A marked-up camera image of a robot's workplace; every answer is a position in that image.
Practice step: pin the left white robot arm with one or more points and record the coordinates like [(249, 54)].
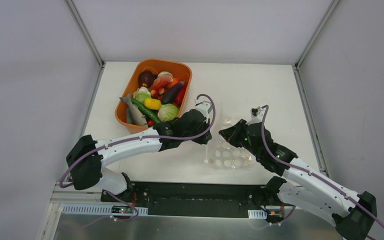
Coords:
[(89, 159)]

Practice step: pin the purple toy eggplant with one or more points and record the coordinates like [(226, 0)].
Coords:
[(171, 95)]

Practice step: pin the grey toy fish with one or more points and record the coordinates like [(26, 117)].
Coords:
[(133, 115)]

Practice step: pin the yellow toy corn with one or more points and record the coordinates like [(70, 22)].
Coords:
[(152, 104)]

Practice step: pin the green toy cabbage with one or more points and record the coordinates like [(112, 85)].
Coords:
[(167, 112)]

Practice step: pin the clear zip top bag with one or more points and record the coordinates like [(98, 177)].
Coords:
[(220, 154)]

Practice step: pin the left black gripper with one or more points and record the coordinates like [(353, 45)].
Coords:
[(200, 133)]

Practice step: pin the green toy cucumber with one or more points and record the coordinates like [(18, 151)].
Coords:
[(147, 112)]

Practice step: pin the orange plastic bin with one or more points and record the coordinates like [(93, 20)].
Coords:
[(179, 70)]

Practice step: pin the white toy cauliflower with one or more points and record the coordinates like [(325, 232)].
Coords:
[(141, 94)]

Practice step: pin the toy watermelon slice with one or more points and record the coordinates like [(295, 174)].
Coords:
[(161, 81)]

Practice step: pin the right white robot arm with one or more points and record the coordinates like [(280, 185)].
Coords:
[(296, 183)]

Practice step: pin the dark red toy apple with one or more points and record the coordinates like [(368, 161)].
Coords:
[(146, 79)]

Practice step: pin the red toy chili pepper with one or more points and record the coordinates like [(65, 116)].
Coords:
[(180, 96)]

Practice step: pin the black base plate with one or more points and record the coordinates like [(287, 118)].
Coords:
[(198, 199)]

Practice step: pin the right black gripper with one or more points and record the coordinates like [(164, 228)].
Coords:
[(233, 133)]

